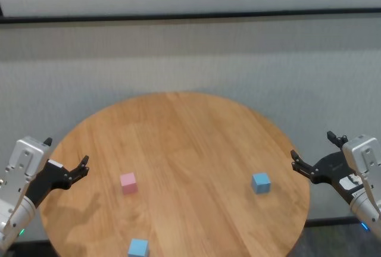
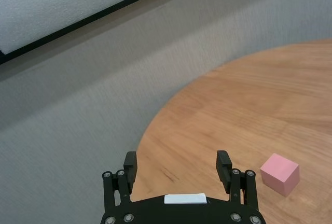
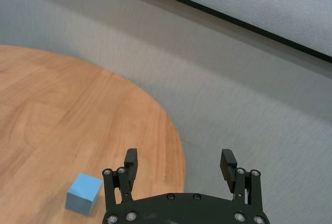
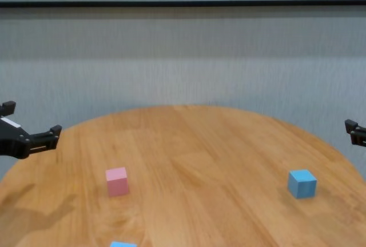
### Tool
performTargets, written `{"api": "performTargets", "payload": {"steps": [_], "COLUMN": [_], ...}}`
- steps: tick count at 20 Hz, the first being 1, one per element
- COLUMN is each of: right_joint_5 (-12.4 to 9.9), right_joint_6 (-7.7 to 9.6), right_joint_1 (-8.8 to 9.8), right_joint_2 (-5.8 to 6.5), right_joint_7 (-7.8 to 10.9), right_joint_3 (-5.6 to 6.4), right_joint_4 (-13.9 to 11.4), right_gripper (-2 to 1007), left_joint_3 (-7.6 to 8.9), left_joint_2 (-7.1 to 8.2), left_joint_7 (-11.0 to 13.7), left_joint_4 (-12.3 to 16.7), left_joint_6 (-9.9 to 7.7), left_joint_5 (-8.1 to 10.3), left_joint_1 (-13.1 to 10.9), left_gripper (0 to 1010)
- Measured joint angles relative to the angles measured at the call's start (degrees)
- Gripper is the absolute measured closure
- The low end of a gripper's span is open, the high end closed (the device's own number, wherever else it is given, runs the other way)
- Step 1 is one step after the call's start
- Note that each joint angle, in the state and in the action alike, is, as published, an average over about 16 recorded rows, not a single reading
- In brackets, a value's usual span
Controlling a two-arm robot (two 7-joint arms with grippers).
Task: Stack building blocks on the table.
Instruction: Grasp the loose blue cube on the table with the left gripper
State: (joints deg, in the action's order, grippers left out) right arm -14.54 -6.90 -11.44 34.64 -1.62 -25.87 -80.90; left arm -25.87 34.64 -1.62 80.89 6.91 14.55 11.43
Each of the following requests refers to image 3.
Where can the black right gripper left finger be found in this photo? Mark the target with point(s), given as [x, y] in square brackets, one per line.
[129, 172]

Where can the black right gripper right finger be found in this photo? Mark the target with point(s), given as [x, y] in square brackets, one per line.
[228, 167]

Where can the blue cube block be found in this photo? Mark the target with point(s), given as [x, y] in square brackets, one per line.
[83, 193]

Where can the black wall baseboard strip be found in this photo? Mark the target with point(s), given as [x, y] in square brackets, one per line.
[259, 30]

